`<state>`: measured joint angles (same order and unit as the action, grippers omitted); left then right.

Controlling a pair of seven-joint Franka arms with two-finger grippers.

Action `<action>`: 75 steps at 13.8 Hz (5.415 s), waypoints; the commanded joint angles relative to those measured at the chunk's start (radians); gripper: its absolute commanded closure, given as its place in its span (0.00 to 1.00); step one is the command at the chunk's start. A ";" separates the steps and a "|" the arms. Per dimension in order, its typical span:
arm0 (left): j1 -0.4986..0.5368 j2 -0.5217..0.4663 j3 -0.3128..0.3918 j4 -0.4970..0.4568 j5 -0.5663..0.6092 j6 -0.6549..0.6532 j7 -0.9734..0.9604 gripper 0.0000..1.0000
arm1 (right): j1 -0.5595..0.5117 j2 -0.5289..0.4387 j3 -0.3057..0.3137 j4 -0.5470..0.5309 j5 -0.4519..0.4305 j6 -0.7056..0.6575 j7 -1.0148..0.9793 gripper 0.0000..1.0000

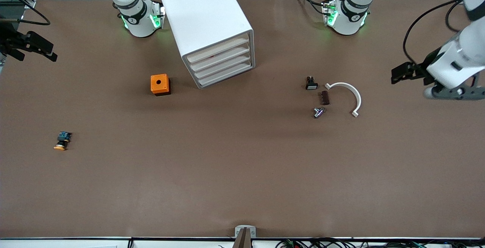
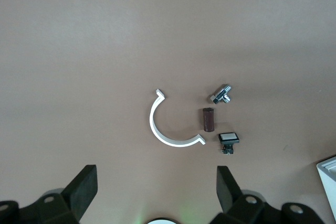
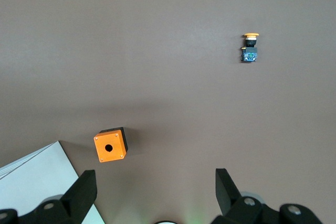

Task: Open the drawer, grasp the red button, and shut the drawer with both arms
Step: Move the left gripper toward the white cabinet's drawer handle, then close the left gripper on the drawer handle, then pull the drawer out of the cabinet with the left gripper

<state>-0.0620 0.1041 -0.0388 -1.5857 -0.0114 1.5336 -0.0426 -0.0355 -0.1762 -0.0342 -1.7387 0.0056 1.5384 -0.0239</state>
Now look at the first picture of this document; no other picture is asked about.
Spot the white table edge rail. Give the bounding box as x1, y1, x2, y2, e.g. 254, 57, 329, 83
0, 237, 485, 248

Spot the brown table cover mat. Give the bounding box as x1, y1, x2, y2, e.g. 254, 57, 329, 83
0, 0, 485, 239

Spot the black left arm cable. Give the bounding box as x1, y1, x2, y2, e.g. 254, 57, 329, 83
403, 0, 466, 67

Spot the orange button enclosure box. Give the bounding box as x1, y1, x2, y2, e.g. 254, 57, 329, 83
150, 74, 171, 96

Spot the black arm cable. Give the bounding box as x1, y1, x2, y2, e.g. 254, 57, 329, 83
403, 0, 466, 67
17, 4, 51, 26

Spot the yellow mushroom push button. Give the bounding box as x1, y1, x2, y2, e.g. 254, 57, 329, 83
53, 131, 72, 151

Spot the black cable bundle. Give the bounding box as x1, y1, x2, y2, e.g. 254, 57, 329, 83
276, 237, 485, 248

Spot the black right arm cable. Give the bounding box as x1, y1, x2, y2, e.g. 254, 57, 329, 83
17, 4, 51, 26

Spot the white half-ring bracket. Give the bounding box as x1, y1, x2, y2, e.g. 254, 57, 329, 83
325, 82, 362, 118

